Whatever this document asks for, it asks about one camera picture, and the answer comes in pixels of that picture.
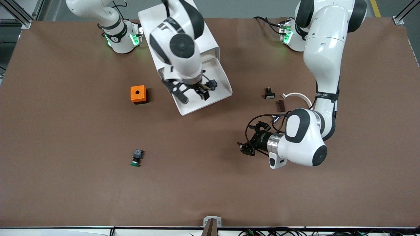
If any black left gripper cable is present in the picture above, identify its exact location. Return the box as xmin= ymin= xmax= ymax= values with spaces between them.
xmin=244 ymin=112 xmax=291 ymax=139

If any black base cable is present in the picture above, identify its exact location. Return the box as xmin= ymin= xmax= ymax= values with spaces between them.
xmin=253 ymin=16 xmax=283 ymax=35

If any green push button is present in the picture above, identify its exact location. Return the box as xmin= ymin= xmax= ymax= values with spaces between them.
xmin=130 ymin=149 xmax=144 ymax=167

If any aluminium frame profile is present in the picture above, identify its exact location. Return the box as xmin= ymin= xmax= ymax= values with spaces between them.
xmin=393 ymin=0 xmax=420 ymax=25
xmin=0 ymin=0 xmax=45 ymax=28

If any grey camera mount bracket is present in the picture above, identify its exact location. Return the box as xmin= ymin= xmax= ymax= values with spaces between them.
xmin=203 ymin=216 xmax=222 ymax=236

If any orange button box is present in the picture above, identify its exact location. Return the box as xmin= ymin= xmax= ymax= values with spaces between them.
xmin=130 ymin=85 xmax=148 ymax=105

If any white curved plastic clip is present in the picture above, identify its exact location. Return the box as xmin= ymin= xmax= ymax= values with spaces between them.
xmin=281 ymin=93 xmax=312 ymax=108

